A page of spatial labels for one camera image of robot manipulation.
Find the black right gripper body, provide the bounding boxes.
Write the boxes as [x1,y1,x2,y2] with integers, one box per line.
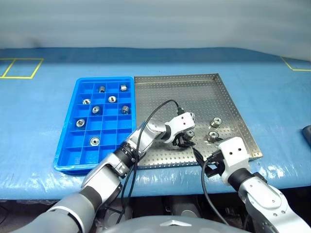
[205,150,225,179]

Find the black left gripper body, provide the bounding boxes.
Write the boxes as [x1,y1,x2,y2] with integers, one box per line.
[171,131,186,148]

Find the blue plastic table cover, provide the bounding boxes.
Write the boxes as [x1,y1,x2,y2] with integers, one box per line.
[0,47,311,201]

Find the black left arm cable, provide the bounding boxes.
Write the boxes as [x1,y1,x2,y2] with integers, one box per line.
[116,99,187,225]

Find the blue plastic compartment tray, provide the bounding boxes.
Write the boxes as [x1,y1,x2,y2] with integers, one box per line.
[53,77,136,173]

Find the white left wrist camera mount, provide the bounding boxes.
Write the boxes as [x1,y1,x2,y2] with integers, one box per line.
[164,112,196,144]

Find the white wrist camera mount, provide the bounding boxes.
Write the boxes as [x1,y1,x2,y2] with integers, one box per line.
[164,112,196,144]
[217,136,251,186]

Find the perforated steel tray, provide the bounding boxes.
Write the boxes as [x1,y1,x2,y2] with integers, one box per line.
[134,73,263,169]

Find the silver robot torso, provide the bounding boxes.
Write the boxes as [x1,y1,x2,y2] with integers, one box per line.
[104,215,251,233]

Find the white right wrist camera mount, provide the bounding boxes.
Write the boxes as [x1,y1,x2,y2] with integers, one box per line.
[217,136,251,186]

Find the dark grey rounded housing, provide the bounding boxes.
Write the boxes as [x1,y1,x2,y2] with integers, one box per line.
[165,196,202,218]
[97,201,133,226]

